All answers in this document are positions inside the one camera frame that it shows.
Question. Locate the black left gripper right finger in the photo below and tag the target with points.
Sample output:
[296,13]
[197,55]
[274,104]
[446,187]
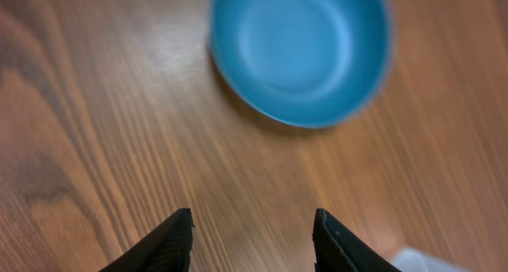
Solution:
[337,249]

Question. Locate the dark blue bowl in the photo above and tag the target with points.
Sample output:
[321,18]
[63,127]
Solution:
[305,63]

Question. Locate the clear plastic storage bin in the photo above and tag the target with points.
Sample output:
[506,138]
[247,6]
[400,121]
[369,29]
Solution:
[411,260]

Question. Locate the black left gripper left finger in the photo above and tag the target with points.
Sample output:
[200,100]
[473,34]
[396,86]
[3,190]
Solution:
[167,248]

